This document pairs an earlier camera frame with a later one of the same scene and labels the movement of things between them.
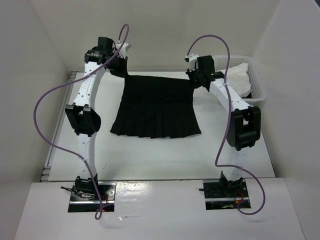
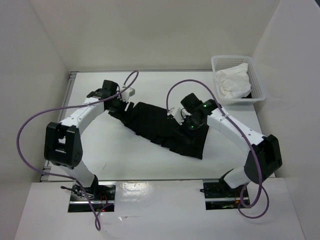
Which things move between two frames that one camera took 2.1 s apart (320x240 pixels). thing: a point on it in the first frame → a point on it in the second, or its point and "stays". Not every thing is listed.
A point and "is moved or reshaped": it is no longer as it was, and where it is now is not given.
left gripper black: [122, 71] → [124, 104]
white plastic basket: [257, 85] stays
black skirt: [156, 107] is moved or reshaped
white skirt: [238, 78] stays
